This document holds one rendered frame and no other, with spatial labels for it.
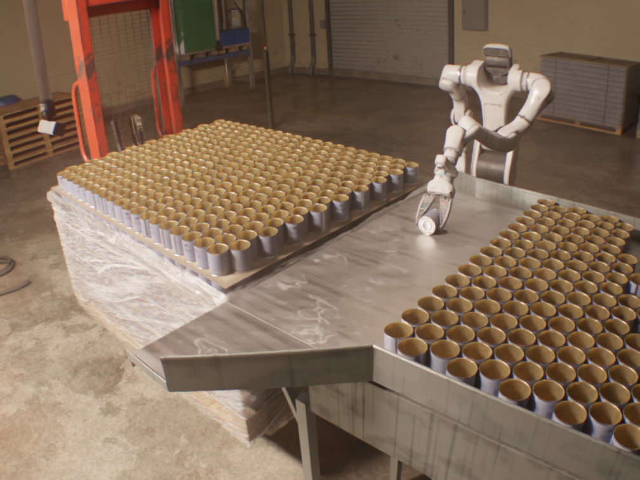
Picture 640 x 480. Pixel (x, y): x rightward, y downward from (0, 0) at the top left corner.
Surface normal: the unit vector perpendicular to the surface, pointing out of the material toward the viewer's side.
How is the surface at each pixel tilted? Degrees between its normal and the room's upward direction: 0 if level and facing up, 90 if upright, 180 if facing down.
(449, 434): 90
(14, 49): 90
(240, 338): 0
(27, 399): 0
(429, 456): 90
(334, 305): 0
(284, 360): 90
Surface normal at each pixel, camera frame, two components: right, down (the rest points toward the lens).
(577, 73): -0.66, 0.37
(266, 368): 0.04, 0.44
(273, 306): -0.06, -0.89
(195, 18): 0.74, 0.26
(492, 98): -0.54, 0.61
